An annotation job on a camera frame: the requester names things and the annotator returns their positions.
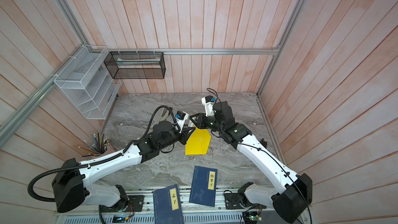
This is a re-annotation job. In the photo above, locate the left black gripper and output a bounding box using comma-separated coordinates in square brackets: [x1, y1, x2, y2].
[159, 123, 196, 150]

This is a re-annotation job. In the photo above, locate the pen holder with pencils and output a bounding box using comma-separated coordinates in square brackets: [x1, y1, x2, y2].
[78, 133, 116, 160]

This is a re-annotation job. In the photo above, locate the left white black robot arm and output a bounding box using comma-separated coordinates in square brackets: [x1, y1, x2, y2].
[28, 106, 195, 213]

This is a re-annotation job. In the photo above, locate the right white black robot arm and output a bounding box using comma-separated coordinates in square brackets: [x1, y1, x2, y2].
[190, 95, 313, 224]

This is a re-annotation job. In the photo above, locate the blue book on rail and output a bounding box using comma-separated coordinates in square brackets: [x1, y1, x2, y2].
[153, 185, 184, 224]

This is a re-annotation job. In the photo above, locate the blue book on table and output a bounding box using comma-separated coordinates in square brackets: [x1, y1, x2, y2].
[189, 166, 218, 207]

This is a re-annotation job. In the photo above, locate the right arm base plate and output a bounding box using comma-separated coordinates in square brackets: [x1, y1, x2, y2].
[223, 190, 267, 209]

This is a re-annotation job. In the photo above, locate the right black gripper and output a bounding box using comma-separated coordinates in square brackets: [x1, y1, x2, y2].
[190, 112, 225, 134]

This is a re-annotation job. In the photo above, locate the white wire mesh shelf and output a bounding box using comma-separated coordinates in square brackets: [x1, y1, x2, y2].
[54, 45, 121, 120]

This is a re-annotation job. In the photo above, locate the black mesh basket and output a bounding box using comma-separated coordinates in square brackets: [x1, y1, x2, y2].
[104, 51, 166, 79]

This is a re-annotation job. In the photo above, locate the aluminium frame rail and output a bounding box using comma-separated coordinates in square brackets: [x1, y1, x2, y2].
[106, 48, 279, 56]

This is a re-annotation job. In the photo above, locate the yellow envelope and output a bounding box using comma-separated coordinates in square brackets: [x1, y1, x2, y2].
[185, 123, 211, 155]

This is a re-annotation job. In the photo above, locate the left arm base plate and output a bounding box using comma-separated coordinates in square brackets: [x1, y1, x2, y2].
[101, 195, 145, 213]

